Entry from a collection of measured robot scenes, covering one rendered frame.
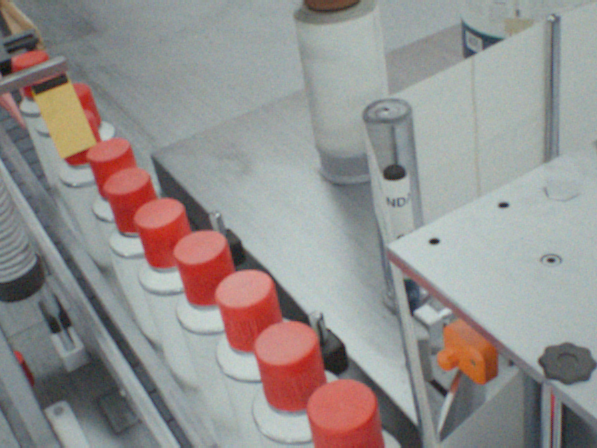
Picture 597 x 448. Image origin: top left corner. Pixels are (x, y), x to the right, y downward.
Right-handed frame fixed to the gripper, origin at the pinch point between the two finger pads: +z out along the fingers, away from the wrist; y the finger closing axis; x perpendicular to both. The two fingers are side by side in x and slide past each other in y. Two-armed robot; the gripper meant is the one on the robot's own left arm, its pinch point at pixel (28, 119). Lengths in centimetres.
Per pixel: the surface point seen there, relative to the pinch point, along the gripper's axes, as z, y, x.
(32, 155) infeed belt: 3.0, -0.9, 5.5
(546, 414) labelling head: 38, 4, -75
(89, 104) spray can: 10.0, 1.4, -33.2
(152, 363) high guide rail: 31, -4, -41
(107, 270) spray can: 22.9, -2.9, -29.4
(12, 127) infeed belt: -3.4, -0.9, 13.2
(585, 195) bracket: 32, 13, -71
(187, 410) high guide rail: 35, -4, -46
